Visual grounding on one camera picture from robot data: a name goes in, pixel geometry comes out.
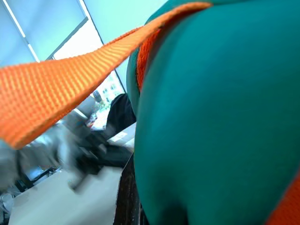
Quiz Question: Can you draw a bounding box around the orange and teal backpack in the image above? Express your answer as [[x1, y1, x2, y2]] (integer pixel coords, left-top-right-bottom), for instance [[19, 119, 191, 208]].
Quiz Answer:
[[0, 0, 300, 225]]

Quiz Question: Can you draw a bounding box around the black office chair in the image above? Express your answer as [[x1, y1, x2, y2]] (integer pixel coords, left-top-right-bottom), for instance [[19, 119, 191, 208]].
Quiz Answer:
[[104, 93, 137, 141]]

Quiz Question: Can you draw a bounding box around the cluttered background desk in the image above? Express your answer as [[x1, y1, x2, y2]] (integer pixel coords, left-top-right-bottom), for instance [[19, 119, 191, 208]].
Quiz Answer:
[[67, 90, 113, 132]]

